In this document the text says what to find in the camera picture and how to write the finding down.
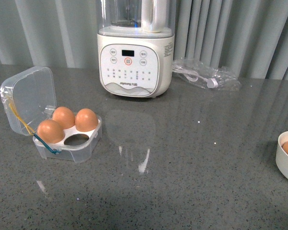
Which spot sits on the brown egg back left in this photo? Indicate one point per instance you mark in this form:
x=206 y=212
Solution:
x=64 y=116

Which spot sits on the blue rubber band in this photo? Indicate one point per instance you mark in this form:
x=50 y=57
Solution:
x=54 y=151

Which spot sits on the white blender appliance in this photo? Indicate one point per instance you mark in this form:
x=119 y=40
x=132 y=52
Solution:
x=136 y=46

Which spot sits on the clear plastic bag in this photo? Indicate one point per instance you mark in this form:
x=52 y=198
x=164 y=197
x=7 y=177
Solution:
x=203 y=76

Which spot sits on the brown egg back right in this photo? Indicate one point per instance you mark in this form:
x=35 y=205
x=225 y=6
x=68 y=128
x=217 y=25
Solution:
x=86 y=120

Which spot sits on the yellow rubber band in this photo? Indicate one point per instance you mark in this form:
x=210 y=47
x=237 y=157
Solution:
x=13 y=109

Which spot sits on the white round bowl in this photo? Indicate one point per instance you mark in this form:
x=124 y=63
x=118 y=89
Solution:
x=281 y=155

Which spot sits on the clear plastic egg box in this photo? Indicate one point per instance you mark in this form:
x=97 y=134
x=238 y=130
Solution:
x=33 y=93

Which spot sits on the brown egg front left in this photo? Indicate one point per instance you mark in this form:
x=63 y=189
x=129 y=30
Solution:
x=50 y=131

